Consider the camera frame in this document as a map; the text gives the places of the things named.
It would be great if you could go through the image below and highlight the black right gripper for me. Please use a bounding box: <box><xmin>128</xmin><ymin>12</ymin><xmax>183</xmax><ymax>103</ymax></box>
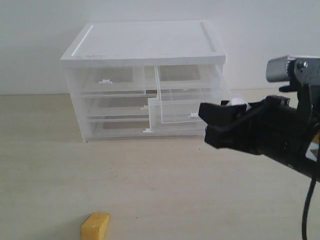
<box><xmin>198</xmin><ymin>95</ymin><xmax>320</xmax><ymax>181</ymax></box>

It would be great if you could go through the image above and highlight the white bottle teal label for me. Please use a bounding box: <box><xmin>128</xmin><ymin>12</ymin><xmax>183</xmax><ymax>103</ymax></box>
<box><xmin>204</xmin><ymin>96</ymin><xmax>251</xmax><ymax>133</ymax></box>

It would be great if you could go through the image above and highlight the yellow wedge block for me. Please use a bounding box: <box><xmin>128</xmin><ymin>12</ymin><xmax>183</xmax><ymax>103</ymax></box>
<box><xmin>80</xmin><ymin>212</ymin><xmax>111</xmax><ymax>240</ymax></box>

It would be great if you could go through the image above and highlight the white plastic drawer cabinet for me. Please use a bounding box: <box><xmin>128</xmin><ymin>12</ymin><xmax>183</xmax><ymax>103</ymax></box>
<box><xmin>60</xmin><ymin>20</ymin><xmax>227</xmax><ymax>142</ymax></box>

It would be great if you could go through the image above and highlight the clear bottom wide drawer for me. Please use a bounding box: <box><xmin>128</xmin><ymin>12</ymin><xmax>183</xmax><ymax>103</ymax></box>
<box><xmin>85</xmin><ymin>118</ymin><xmax>205</xmax><ymax>139</ymax></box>

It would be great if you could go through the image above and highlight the clear wide drawer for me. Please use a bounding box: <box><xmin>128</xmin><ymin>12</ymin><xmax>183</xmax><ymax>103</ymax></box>
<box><xmin>81</xmin><ymin>93</ymin><xmax>157</xmax><ymax>118</ymax></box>
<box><xmin>85</xmin><ymin>118</ymin><xmax>205</xmax><ymax>139</ymax></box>

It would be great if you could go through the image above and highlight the clear middle wide drawer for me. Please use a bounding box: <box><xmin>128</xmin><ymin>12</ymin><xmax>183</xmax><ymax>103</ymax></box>
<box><xmin>81</xmin><ymin>93</ymin><xmax>157</xmax><ymax>118</ymax></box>

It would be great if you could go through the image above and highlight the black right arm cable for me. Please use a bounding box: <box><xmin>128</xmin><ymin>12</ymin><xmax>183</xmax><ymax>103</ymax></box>
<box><xmin>301</xmin><ymin>172</ymin><xmax>318</xmax><ymax>240</ymax></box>

